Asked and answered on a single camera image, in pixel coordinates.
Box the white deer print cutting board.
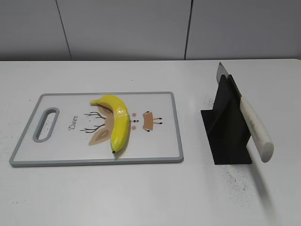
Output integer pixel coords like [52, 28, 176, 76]
[9, 92, 183, 167]

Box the black knife stand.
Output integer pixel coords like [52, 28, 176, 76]
[200, 75, 252, 165]

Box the white handled kitchen knife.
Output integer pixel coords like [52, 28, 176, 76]
[216, 62, 274, 163]

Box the yellow plastic banana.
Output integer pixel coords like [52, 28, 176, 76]
[90, 95, 130, 153]

